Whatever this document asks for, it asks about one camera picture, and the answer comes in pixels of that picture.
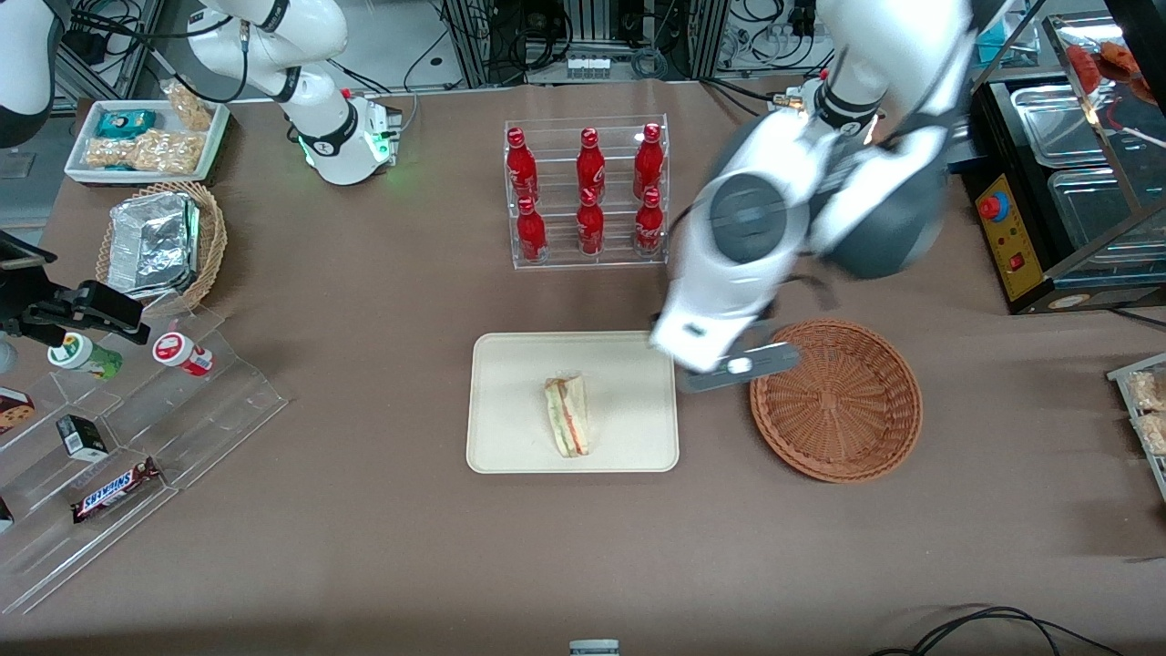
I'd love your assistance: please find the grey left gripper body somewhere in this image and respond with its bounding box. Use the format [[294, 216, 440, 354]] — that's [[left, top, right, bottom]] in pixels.
[[676, 343, 803, 395]]

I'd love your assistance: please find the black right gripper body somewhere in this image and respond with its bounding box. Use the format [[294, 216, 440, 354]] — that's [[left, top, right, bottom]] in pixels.
[[18, 281, 151, 345]]

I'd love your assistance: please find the triangle sandwich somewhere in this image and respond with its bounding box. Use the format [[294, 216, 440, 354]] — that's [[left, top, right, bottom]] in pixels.
[[544, 373, 591, 458]]

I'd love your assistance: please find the empty brown wicker basket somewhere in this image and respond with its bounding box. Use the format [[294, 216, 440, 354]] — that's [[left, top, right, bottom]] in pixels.
[[749, 319, 924, 483]]

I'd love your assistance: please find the wicker basket holding foil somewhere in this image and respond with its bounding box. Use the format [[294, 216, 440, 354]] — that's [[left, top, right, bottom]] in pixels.
[[96, 180, 228, 318]]

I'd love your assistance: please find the white snack tray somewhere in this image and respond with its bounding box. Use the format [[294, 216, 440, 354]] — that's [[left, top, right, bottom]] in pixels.
[[64, 98, 230, 186]]

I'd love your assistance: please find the cream rectangular tray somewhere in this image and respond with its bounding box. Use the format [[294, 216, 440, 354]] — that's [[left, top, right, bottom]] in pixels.
[[465, 331, 680, 475]]

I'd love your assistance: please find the white tray with pastry bags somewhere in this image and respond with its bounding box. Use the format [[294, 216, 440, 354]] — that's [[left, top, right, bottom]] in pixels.
[[1107, 354, 1166, 502]]

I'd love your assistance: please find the silver foil packet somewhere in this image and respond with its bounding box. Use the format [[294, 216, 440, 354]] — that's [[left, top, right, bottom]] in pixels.
[[107, 191, 201, 300]]

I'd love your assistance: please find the small black carton box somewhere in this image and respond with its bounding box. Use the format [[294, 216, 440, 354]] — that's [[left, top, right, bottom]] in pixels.
[[56, 415, 109, 462]]

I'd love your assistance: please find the brown cookie box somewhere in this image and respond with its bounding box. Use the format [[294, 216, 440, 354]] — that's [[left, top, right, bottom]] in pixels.
[[0, 387, 36, 436]]

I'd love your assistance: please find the clear acrylic stepped stand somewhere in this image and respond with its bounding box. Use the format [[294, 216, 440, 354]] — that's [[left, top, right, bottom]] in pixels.
[[0, 305, 291, 616]]

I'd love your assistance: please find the large clear peanut bag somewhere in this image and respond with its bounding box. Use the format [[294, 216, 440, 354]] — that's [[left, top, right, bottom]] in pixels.
[[85, 129, 203, 176]]

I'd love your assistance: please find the red cola bottle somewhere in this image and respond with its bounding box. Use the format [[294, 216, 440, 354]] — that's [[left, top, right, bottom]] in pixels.
[[576, 128, 607, 203], [576, 189, 606, 257], [634, 188, 665, 256], [517, 197, 548, 263], [634, 123, 665, 200], [506, 128, 538, 203]]

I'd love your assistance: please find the Snickers chocolate bar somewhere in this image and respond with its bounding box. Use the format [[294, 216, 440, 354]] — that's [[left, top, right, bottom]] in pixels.
[[71, 457, 162, 524]]

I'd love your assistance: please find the teal snack packet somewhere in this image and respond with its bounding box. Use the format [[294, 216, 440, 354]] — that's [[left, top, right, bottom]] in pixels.
[[97, 109, 158, 139]]

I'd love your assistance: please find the small clear peanut bag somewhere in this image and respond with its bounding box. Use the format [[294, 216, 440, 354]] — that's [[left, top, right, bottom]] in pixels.
[[164, 80, 215, 131]]

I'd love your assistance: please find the black food warmer cabinet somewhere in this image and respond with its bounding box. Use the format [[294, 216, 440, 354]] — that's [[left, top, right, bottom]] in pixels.
[[966, 14, 1166, 315]]

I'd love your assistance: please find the clear acrylic bottle rack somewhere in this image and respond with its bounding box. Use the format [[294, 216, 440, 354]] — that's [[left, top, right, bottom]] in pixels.
[[504, 115, 670, 270]]

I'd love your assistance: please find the steel food pan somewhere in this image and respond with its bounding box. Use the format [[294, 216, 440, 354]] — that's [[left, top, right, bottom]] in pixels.
[[1048, 169, 1166, 267], [1011, 85, 1110, 169]]

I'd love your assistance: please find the black floor cable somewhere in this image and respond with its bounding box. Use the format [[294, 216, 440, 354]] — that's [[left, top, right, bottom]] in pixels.
[[870, 606, 1126, 656]]

